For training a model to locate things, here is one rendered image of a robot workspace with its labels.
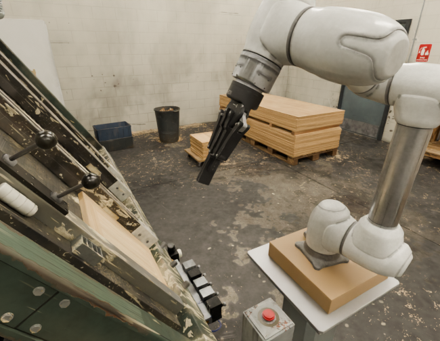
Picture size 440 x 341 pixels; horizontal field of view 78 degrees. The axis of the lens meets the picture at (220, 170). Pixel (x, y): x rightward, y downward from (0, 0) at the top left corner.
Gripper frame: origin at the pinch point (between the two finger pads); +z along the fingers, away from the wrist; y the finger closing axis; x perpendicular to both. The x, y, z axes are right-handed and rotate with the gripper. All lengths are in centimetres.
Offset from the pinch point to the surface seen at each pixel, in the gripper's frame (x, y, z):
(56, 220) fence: -26.1, -5.3, 24.6
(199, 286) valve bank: 35, -29, 60
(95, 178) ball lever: -21.8, -3.1, 11.1
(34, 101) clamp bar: -50, -88, 23
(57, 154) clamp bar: -32, -41, 24
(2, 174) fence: -37.6, -4.3, 15.8
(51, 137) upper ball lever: -31.5, -2.3, 4.7
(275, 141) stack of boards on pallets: 246, -323, 12
